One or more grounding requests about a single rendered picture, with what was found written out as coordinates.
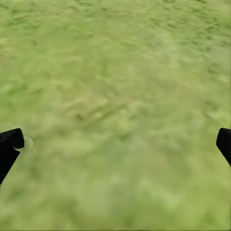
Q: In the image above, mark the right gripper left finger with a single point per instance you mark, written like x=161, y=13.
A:
x=12, y=143

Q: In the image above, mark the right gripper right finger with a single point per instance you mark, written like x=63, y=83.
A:
x=224, y=143

